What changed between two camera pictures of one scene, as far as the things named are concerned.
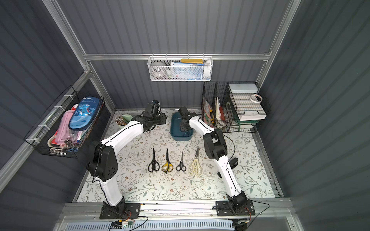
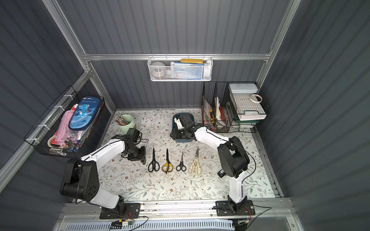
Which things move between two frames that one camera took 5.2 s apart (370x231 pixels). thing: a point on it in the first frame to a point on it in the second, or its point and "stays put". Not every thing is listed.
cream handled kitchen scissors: (195, 168) stays put
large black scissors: (154, 165) stays put
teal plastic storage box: (176, 133) stays put
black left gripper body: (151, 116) to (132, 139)
